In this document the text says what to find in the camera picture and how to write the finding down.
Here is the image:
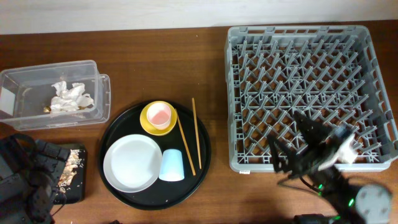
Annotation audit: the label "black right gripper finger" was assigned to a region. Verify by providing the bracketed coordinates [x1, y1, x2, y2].
[294, 111, 333, 146]
[267, 134, 294, 173]

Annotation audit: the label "light blue cup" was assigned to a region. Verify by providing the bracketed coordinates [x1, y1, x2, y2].
[159, 149, 185, 182]

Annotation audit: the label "grey round plate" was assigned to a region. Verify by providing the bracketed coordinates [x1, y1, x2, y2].
[103, 134, 162, 193]

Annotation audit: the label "food scraps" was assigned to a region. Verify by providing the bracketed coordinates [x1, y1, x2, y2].
[58, 149, 83, 193]

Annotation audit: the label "white napkin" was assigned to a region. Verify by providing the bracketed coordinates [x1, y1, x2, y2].
[50, 81, 95, 114]

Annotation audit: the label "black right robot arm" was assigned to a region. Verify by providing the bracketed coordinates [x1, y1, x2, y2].
[267, 112, 392, 223]

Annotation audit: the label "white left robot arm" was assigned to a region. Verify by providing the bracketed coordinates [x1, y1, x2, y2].
[1, 133, 71, 223]

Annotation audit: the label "grey plastic dishwasher rack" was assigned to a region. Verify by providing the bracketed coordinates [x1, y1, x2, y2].
[224, 26, 397, 174]

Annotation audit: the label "clear plastic waste bin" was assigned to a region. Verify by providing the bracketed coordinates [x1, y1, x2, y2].
[1, 60, 111, 131]

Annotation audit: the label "right wooden chopstick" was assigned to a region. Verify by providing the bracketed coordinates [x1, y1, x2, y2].
[192, 98, 202, 169]

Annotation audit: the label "wooden chopstick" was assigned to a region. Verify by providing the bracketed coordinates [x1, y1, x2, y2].
[192, 98, 202, 169]
[175, 109, 197, 176]

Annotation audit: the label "left wooden chopstick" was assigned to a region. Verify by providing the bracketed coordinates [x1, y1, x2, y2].
[175, 109, 197, 176]

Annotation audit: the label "round black tray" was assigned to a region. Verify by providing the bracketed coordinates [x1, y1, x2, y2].
[97, 101, 211, 210]

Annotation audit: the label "pink cup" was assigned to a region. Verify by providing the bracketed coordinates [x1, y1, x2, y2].
[146, 102, 172, 130]

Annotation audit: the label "yellow saucer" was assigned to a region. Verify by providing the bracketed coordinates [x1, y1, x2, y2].
[139, 101, 177, 136]

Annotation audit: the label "black rectangular tray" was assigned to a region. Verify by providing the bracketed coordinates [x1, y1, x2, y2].
[53, 144, 87, 205]

